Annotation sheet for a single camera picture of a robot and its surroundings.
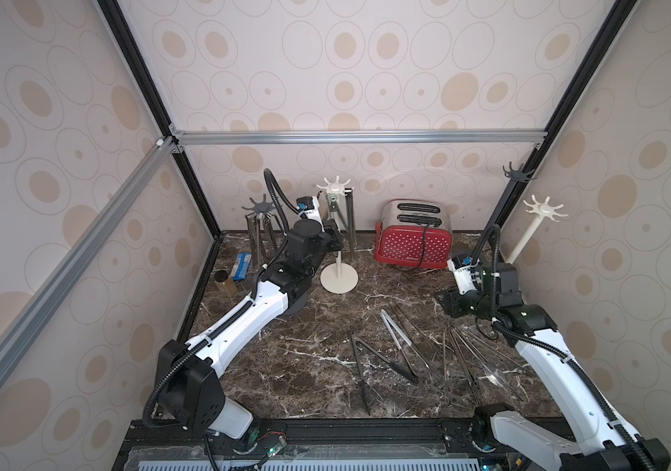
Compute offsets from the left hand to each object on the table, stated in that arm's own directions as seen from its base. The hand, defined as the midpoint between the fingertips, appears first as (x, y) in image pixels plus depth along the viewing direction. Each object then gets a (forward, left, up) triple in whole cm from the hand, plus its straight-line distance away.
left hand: (345, 217), depth 74 cm
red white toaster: (+13, -23, -19) cm, 33 cm away
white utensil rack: (+7, +4, -36) cm, 37 cm away
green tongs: (+4, +3, 0) cm, 5 cm away
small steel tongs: (-11, -14, -35) cm, 39 cm away
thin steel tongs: (0, +20, -3) cm, 20 cm away
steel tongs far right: (-24, -41, -35) cm, 59 cm away
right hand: (-12, -30, -15) cm, 36 cm away
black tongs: (-25, -15, -35) cm, 46 cm away
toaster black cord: (+11, -27, -23) cm, 37 cm away
